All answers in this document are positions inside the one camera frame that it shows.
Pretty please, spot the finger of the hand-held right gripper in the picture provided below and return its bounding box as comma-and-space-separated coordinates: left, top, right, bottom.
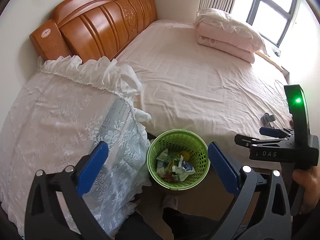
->
234, 134, 292, 153
259, 127, 294, 138

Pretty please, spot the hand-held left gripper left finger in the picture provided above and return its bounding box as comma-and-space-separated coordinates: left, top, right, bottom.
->
24, 141, 118, 240

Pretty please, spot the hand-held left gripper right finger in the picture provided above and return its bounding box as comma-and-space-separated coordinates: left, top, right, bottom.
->
207, 142, 293, 240

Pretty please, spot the pile of wrappers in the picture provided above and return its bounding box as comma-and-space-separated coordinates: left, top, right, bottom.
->
156, 149, 196, 182

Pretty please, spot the green plastic wastebasket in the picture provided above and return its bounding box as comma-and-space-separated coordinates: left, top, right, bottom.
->
147, 129, 210, 189

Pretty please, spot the person's right hand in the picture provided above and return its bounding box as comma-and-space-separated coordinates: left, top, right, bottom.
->
292, 165, 320, 214

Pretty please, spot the small grey object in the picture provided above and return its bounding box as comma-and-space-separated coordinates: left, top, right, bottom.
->
261, 113, 277, 125

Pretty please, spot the white lace ruffled cloth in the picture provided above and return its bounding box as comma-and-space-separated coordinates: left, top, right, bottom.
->
0, 55, 152, 230

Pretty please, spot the white patterned cloth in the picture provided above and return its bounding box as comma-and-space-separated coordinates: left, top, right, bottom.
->
162, 195, 178, 208

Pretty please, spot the bed with pink sheet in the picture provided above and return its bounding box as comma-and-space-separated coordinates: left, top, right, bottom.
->
115, 19, 294, 170

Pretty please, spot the folded pink quilt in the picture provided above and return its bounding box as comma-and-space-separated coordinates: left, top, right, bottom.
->
196, 22, 255, 64

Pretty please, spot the dark framed window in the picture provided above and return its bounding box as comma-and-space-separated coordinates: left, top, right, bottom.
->
246, 0, 299, 48

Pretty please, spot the white pillow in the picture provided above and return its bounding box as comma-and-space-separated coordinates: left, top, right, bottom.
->
195, 8, 267, 54

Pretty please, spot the wooden headboard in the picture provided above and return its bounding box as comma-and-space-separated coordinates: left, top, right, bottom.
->
29, 0, 158, 63

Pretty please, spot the thin grey cable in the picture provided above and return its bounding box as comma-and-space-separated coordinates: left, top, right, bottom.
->
274, 79, 290, 105

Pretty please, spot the wooden bed side rail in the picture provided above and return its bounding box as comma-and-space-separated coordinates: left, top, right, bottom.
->
255, 51, 290, 75

